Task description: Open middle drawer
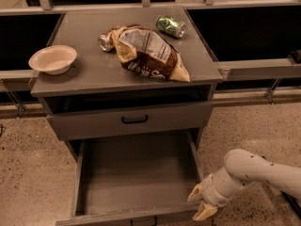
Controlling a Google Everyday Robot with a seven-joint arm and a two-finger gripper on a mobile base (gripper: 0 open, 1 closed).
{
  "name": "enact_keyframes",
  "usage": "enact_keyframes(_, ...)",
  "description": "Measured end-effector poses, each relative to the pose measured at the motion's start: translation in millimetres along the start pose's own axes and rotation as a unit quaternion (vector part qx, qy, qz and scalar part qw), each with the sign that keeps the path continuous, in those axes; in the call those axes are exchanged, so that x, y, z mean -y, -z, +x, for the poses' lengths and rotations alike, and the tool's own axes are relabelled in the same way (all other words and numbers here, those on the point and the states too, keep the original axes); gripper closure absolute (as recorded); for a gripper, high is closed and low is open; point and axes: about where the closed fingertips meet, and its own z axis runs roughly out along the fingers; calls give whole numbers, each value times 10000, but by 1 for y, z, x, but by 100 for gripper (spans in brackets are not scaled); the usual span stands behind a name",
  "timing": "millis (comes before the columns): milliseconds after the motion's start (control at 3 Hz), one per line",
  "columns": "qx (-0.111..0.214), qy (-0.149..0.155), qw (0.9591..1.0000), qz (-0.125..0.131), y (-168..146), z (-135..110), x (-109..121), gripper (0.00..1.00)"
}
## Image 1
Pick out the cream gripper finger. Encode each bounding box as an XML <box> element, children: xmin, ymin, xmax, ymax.
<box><xmin>187</xmin><ymin>184</ymin><xmax>203</xmax><ymax>202</ymax></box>
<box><xmin>193</xmin><ymin>202</ymin><xmax>218</xmax><ymax>221</ymax></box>

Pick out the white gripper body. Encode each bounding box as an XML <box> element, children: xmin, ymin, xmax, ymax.
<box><xmin>201</xmin><ymin>168</ymin><xmax>242</xmax><ymax>207</ymax></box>

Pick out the grey drawer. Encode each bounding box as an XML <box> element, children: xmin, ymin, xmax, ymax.
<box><xmin>47</xmin><ymin>102</ymin><xmax>212</xmax><ymax>140</ymax></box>
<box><xmin>56</xmin><ymin>130</ymin><xmax>202</xmax><ymax>226</ymax></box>

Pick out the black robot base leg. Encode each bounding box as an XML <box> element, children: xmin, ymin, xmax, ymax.
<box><xmin>282</xmin><ymin>192</ymin><xmax>301</xmax><ymax>219</ymax></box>

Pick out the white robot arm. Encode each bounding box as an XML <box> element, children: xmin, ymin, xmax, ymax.
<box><xmin>187</xmin><ymin>149</ymin><xmax>301</xmax><ymax>221</ymax></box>

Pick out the grey top drawer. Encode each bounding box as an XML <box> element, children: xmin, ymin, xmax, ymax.
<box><xmin>47</xmin><ymin>102</ymin><xmax>212</xmax><ymax>140</ymax></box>

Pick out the grey drawer cabinet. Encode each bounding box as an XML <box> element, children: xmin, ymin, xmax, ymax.
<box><xmin>31</xmin><ymin>8</ymin><xmax>217</xmax><ymax>155</ymax></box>

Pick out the grey metal railing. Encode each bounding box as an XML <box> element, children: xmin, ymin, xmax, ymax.
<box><xmin>1</xmin><ymin>0</ymin><xmax>300</xmax><ymax>105</ymax></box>

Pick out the brown chip bag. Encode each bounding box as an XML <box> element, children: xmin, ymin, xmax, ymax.
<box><xmin>112</xmin><ymin>25</ymin><xmax>190</xmax><ymax>82</ymax></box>

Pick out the green soda can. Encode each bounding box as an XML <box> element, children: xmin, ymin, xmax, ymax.
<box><xmin>156</xmin><ymin>15</ymin><xmax>185</xmax><ymax>39</ymax></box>

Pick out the silver soda can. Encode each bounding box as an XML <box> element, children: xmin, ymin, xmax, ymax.
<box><xmin>98</xmin><ymin>32</ymin><xmax>115</xmax><ymax>52</ymax></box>

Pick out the white paper bowl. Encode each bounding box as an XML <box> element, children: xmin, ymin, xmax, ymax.
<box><xmin>28</xmin><ymin>45</ymin><xmax>77</xmax><ymax>75</ymax></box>

